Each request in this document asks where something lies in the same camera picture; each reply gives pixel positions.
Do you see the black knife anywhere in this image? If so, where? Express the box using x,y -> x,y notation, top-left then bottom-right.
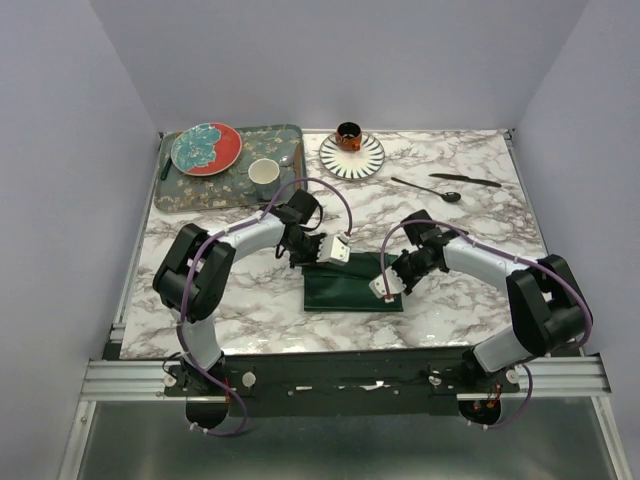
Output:
429,173 -> 502,188

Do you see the cream mug with teal handle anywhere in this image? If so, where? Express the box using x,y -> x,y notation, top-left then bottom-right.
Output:
248,158 -> 280,201

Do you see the brown glazed cup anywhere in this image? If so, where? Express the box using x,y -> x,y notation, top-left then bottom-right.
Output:
335,122 -> 362,152

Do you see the floral teal serving tray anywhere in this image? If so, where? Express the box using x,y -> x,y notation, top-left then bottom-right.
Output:
154,124 -> 304,213

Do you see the purple cable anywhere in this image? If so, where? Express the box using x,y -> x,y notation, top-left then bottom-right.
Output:
380,219 -> 595,431
176,176 -> 354,437

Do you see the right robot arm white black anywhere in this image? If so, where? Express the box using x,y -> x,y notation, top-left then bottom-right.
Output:
370,210 -> 593,392

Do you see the aluminium frame rail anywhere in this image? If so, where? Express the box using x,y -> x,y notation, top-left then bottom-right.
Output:
59,356 -> 633,479

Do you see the black spoon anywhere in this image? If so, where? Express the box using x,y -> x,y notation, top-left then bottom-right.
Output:
390,177 -> 461,203

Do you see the red and teal plate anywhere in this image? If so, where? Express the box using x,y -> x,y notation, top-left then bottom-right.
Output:
170,122 -> 243,177

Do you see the white striped saucer plate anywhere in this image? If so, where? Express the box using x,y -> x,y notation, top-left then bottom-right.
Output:
319,133 -> 386,181

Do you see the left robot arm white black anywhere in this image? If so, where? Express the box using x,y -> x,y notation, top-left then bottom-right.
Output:
152,190 -> 323,395

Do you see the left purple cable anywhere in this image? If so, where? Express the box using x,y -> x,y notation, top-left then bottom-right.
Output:
176,176 -> 354,437

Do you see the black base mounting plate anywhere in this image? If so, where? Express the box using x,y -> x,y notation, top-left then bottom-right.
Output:
164,347 -> 520,418

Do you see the green handled utensil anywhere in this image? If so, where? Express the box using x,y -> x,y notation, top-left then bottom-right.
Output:
160,155 -> 173,181

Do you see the dark green cloth napkin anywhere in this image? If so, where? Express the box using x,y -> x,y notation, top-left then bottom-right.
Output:
302,252 -> 404,313

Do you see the silver spoon on tray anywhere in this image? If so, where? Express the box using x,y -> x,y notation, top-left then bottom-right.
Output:
279,155 -> 293,167

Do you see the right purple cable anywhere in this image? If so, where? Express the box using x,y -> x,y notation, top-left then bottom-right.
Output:
380,219 -> 595,431

